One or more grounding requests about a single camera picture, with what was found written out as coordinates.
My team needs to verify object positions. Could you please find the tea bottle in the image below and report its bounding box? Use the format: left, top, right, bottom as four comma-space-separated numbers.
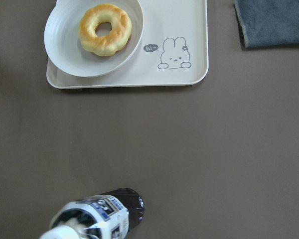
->
41, 188, 145, 239

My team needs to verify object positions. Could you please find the beige rabbit tray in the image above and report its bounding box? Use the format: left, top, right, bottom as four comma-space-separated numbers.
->
46, 0, 209, 89

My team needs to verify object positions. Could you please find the glazed donut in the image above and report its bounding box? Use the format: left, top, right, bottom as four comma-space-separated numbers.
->
78, 3, 133, 57

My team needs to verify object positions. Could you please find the white plate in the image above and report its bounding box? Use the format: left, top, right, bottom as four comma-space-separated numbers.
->
44, 0, 144, 77

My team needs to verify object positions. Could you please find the grey folded cloth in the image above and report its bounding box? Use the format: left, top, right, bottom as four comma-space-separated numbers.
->
234, 0, 299, 48

